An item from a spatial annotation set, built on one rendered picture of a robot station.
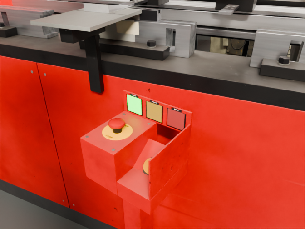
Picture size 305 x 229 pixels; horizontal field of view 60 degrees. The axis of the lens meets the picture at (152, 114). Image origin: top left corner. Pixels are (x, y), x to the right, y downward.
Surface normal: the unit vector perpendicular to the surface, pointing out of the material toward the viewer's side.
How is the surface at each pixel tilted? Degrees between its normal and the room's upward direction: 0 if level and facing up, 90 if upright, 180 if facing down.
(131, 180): 0
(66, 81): 90
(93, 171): 90
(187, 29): 90
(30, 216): 0
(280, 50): 90
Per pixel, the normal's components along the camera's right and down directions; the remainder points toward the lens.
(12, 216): 0.00, -0.86
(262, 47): -0.41, 0.46
